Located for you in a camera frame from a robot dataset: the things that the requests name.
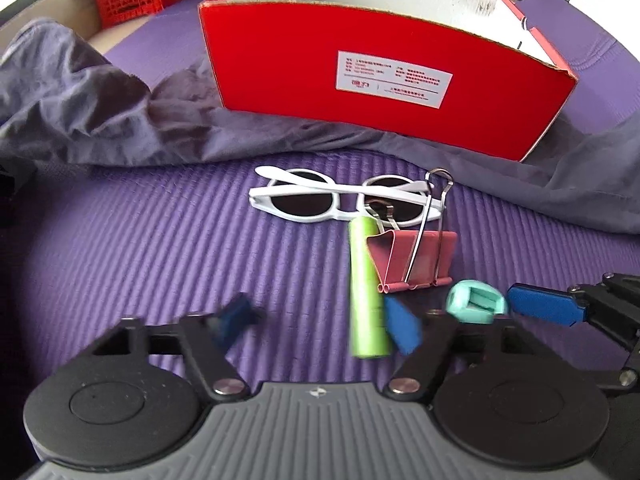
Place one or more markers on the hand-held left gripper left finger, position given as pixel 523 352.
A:
pixel 232 322

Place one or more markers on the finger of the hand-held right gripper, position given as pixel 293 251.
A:
pixel 625 377
pixel 545 302

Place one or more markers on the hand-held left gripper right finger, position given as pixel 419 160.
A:
pixel 402 327

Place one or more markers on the light green cylinder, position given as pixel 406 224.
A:
pixel 367 290

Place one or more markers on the teal plastic block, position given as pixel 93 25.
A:
pixel 475 302

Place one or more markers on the red cardboard box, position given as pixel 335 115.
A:
pixel 280 60

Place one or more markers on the person's left forearm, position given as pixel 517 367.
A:
pixel 10 185

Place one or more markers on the pink binder clip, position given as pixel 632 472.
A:
pixel 425 260

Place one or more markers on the purple ribbed mat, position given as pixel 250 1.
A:
pixel 150 235

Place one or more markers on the white sunglasses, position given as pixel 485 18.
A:
pixel 300 200

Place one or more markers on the grey purple cloth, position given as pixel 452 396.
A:
pixel 75 110

